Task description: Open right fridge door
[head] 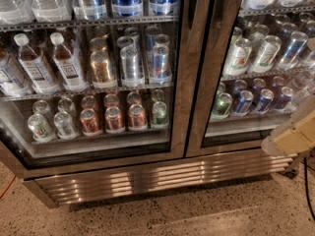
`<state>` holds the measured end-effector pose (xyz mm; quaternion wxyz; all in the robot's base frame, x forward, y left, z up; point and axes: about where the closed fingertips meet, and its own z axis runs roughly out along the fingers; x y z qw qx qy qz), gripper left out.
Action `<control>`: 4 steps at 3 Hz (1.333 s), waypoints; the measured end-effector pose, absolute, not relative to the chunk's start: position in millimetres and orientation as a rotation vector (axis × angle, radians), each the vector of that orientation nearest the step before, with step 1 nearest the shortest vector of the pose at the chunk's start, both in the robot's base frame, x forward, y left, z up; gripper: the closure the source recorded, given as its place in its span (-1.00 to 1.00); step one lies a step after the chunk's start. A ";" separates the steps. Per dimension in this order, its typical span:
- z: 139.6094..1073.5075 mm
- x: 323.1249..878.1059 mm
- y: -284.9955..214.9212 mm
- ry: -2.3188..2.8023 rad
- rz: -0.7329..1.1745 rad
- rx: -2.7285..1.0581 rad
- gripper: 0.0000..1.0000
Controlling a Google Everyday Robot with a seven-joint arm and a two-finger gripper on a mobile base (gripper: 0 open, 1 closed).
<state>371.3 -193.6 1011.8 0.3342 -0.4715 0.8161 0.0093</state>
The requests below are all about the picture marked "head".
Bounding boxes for glass fridge door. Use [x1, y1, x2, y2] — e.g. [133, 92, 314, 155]
[187, 0, 314, 156]
[0, 0, 210, 179]

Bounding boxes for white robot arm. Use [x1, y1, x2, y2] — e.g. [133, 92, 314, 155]
[261, 94, 315, 156]

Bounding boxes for blue can right door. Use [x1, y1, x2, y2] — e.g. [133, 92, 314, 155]
[232, 90, 254, 116]

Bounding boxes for green can right door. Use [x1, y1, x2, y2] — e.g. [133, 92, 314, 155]
[212, 92, 232, 119]

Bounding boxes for green can door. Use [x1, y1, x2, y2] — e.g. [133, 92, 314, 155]
[151, 101, 168, 129]
[212, 92, 232, 119]

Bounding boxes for green can left door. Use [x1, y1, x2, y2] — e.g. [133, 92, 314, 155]
[151, 101, 168, 129]

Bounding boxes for steel fridge base grille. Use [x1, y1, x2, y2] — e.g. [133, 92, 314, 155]
[23, 148, 296, 208]

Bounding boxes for white can orange label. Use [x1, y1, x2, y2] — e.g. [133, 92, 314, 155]
[222, 38, 252, 77]

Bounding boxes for blue silver can front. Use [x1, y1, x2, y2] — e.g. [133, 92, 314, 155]
[149, 44, 172, 85]

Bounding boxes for red can right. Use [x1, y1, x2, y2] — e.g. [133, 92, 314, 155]
[128, 104, 148, 131]

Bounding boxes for red can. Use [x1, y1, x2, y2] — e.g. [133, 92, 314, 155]
[104, 106, 125, 134]
[128, 104, 148, 131]
[80, 108, 102, 136]

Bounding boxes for red can middle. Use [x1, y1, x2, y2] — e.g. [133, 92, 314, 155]
[104, 106, 125, 134]

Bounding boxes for red can left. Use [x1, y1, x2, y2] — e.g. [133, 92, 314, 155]
[80, 108, 102, 136]

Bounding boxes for gold can front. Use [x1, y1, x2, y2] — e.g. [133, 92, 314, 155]
[91, 51, 117, 89]

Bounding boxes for tea bottle white cap right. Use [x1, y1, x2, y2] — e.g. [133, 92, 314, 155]
[50, 32, 87, 91]

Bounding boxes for tea bottle white cap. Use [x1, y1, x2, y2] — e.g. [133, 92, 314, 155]
[50, 32, 87, 91]
[14, 33, 60, 94]

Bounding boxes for silver can bottom left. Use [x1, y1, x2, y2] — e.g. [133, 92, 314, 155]
[28, 113, 56, 143]

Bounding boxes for tea bottle white cap left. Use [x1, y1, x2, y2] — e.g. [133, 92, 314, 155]
[14, 33, 60, 94]

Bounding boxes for clear water bottle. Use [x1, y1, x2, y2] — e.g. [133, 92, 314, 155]
[31, 0, 72, 23]

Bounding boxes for black floor cable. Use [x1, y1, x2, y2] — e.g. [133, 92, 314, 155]
[303, 156, 315, 222]

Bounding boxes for orange floor cable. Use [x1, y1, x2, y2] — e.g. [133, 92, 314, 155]
[0, 175, 17, 199]

